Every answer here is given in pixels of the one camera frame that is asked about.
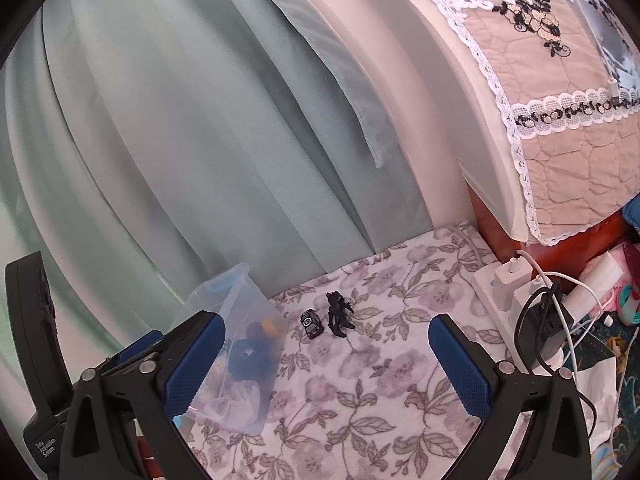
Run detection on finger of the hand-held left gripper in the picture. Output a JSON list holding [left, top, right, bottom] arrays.
[[97, 330, 166, 376]]

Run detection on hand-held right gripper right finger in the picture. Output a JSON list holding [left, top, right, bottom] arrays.
[[429, 312, 593, 480]]

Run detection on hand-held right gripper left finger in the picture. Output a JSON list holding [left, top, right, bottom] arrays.
[[59, 310, 227, 480]]

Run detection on clear plastic container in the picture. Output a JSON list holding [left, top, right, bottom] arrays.
[[170, 262, 288, 436]]

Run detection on black rhinestone hair clip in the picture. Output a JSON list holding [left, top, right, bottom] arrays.
[[300, 310, 323, 341]]

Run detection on black lace hair clip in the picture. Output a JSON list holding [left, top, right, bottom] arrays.
[[325, 291, 357, 338]]

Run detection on white power strip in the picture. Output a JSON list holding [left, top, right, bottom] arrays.
[[472, 260, 566, 361]]

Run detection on purple and yellow toy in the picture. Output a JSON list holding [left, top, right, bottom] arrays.
[[247, 317, 281, 341]]

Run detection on white round device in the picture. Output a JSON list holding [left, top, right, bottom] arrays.
[[532, 347, 568, 373]]

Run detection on white plug adapter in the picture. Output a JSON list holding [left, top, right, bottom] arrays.
[[495, 255, 533, 301]]

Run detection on white plastic bag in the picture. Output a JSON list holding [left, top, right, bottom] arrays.
[[575, 360, 621, 456]]

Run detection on white cylinder tube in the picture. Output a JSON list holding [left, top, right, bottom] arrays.
[[562, 255, 623, 316]]

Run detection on teal patterned cloth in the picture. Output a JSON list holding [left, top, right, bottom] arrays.
[[590, 310, 640, 461]]

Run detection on teal plastic rings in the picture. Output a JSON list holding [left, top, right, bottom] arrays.
[[620, 287, 640, 326]]

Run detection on pink fluffy item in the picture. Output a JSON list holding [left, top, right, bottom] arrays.
[[607, 245, 640, 306]]

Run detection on pale green curtain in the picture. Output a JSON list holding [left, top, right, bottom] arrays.
[[0, 0, 436, 411]]

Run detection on quilted lace-trimmed sofa cover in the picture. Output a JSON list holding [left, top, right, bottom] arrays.
[[385, 0, 640, 247]]

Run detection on black charging cable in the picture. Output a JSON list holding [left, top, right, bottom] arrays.
[[515, 280, 596, 436]]

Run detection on grey power strip cord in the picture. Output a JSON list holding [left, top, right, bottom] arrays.
[[450, 222, 488, 271]]

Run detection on white charging cable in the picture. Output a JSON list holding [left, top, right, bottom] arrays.
[[517, 250, 601, 376], [570, 0, 623, 98]]

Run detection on brown wooden sofa frame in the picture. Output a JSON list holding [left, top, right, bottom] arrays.
[[466, 180, 640, 281]]

